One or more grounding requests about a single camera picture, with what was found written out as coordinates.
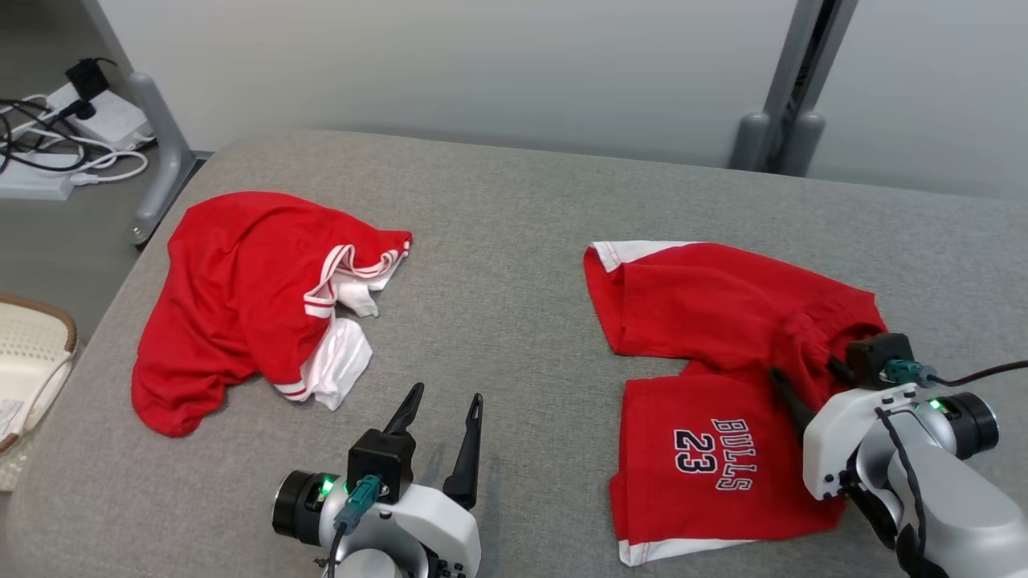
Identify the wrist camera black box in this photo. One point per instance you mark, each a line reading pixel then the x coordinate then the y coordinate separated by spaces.
pixel 381 461
pixel 879 357

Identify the grey partition post rounded foot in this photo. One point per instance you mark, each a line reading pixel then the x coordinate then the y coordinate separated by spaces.
pixel 161 152

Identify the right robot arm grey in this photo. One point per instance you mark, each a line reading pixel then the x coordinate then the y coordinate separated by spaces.
pixel 964 522

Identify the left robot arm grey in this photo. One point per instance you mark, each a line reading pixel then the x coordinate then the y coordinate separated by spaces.
pixel 293 506

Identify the black power adapter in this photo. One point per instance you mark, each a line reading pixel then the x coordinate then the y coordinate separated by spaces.
pixel 84 80

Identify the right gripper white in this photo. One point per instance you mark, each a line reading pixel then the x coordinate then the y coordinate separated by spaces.
pixel 843 433

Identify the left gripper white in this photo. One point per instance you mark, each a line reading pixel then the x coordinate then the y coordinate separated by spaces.
pixel 434 530

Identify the red Bulls 23 jersey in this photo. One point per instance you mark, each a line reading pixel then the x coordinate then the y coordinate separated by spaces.
pixel 225 305

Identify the white flat box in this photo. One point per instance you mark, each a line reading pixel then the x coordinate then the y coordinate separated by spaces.
pixel 32 186

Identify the white laundry basket brown rim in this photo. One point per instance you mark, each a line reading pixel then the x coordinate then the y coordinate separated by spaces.
pixel 32 361

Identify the red shorts white trim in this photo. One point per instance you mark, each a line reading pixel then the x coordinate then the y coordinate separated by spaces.
pixel 707 321

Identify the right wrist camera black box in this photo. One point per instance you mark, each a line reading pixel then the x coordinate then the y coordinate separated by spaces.
pixel 879 357

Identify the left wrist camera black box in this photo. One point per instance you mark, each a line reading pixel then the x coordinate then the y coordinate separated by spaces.
pixel 381 461

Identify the white power strip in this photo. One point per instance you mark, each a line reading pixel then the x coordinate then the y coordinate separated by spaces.
pixel 112 120

